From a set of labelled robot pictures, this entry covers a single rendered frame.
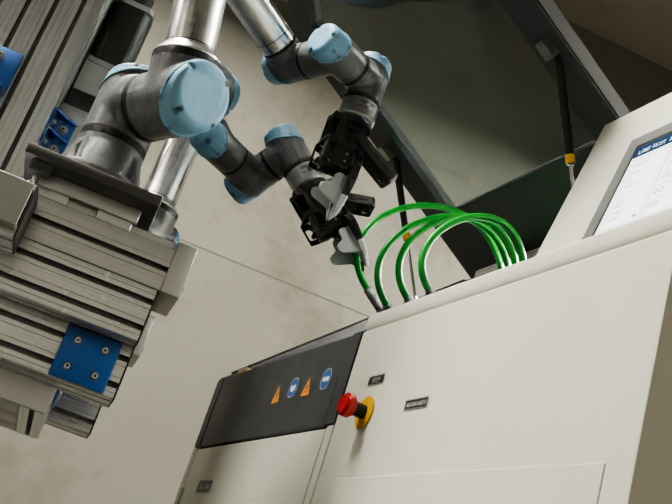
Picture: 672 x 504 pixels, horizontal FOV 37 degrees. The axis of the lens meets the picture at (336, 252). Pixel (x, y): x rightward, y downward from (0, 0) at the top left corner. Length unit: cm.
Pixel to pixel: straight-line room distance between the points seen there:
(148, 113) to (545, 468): 90
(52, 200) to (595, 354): 92
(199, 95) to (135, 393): 218
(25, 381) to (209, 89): 56
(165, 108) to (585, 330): 80
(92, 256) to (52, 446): 206
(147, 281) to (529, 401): 72
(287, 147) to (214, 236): 177
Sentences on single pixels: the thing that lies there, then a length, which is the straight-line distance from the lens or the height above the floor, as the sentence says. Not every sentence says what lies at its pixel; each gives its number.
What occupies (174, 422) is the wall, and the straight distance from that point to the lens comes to 369.
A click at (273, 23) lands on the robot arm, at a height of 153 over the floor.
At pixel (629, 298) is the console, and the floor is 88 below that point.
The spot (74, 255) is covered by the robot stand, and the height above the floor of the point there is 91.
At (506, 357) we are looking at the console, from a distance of 123.
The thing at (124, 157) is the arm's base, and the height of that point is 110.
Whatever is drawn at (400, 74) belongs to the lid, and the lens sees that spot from 242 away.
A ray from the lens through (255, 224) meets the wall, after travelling 392.
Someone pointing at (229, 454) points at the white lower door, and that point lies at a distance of 200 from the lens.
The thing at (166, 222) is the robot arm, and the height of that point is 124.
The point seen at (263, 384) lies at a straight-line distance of 197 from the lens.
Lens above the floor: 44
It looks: 22 degrees up
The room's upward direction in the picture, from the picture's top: 18 degrees clockwise
